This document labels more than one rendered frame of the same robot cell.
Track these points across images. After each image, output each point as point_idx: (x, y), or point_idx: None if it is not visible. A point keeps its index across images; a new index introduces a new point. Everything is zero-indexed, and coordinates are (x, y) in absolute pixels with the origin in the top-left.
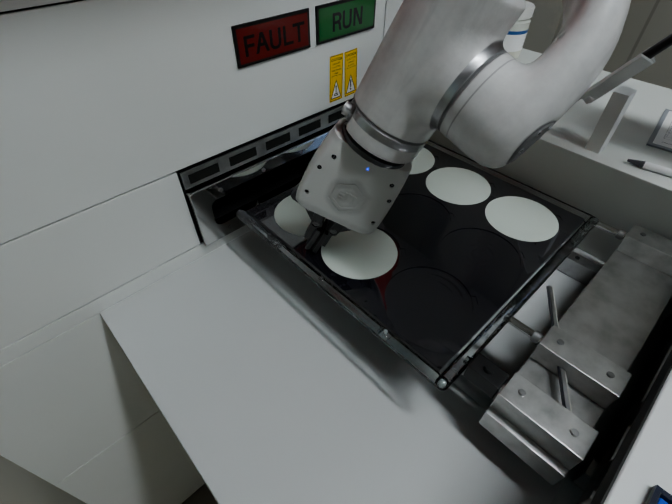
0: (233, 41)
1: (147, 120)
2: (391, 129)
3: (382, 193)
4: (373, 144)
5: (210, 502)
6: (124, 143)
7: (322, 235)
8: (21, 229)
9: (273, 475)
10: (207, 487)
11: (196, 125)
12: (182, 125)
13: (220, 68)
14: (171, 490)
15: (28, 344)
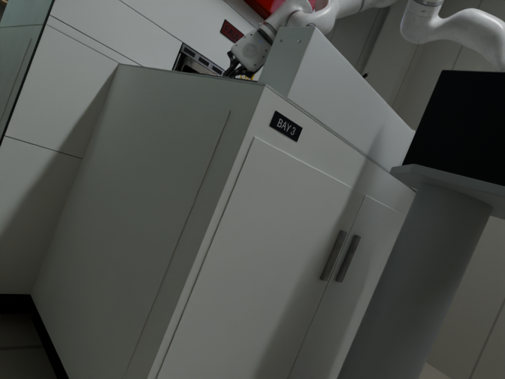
0: (222, 23)
1: (188, 17)
2: (273, 24)
3: (262, 52)
4: (266, 28)
5: (4, 323)
6: (177, 16)
7: (231, 71)
8: (134, 7)
9: None
10: (6, 316)
11: (198, 34)
12: (195, 30)
13: (215, 26)
14: (7, 259)
15: (92, 44)
